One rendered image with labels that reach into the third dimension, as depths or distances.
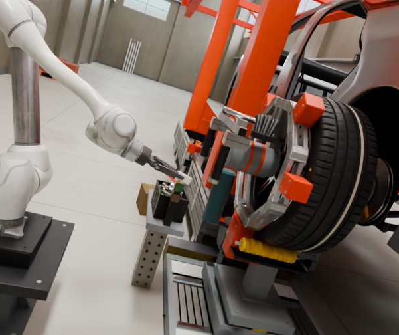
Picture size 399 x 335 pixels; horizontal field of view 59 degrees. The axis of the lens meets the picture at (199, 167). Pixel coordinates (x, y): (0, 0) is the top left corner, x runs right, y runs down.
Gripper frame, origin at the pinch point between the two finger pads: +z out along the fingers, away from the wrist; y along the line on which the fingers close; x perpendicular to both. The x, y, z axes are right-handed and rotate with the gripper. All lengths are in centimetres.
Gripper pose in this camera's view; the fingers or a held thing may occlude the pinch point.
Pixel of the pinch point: (182, 177)
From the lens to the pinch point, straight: 142.0
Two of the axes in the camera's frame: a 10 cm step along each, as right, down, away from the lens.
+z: 8.2, 4.8, 3.2
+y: -1.8, -3.0, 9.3
